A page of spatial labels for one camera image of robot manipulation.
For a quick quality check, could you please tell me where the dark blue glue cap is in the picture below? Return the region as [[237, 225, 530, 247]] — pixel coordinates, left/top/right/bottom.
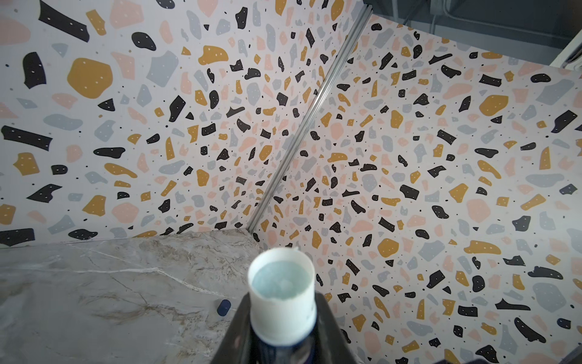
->
[[216, 299, 231, 317]]

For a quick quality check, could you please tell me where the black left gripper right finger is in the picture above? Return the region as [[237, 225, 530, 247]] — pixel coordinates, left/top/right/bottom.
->
[[315, 292, 357, 364]]

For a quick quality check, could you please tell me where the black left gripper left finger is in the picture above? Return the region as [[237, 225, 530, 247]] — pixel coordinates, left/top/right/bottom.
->
[[211, 294, 253, 364]]

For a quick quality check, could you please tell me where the blue glue stick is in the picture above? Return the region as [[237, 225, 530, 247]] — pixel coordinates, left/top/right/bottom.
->
[[248, 247, 318, 363]]

